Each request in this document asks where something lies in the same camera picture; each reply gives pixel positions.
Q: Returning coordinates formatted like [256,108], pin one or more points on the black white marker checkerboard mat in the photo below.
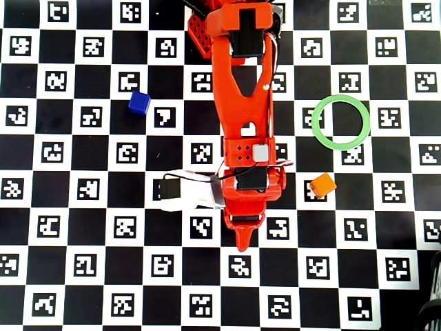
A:
[103,165]

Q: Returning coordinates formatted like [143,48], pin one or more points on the black tripod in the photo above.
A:
[434,293]

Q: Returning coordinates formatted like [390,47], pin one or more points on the blue cube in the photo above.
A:
[139,102]

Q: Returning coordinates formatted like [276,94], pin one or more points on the red gripper black motor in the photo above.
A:
[245,225]

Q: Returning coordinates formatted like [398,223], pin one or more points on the red perforated robot base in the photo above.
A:
[200,34]

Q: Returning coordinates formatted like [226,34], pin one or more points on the red robot arm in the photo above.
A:
[241,103]

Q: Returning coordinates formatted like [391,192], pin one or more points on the orange cube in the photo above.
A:
[323,185]

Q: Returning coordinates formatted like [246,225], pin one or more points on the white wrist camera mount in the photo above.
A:
[193,193]

